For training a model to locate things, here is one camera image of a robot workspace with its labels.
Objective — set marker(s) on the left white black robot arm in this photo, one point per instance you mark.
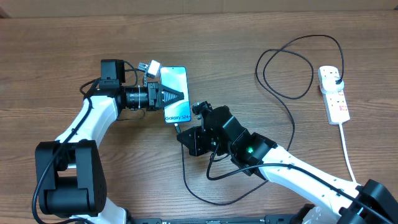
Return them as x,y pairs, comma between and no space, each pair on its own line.
70,178

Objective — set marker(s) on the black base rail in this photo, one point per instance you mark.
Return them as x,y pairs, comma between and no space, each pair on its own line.
268,219

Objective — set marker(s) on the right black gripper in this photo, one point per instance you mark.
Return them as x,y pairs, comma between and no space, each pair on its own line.
198,144

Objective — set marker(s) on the white power strip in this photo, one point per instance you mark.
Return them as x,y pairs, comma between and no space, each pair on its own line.
335,103

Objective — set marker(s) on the blue Galaxy smartphone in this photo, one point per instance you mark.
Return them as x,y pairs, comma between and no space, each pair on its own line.
176,78

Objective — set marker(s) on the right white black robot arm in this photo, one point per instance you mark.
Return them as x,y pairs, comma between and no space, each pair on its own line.
332,200

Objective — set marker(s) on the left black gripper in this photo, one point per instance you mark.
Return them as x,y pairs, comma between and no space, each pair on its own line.
155,96

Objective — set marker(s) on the white charger plug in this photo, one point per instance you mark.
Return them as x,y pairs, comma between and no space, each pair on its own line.
329,85

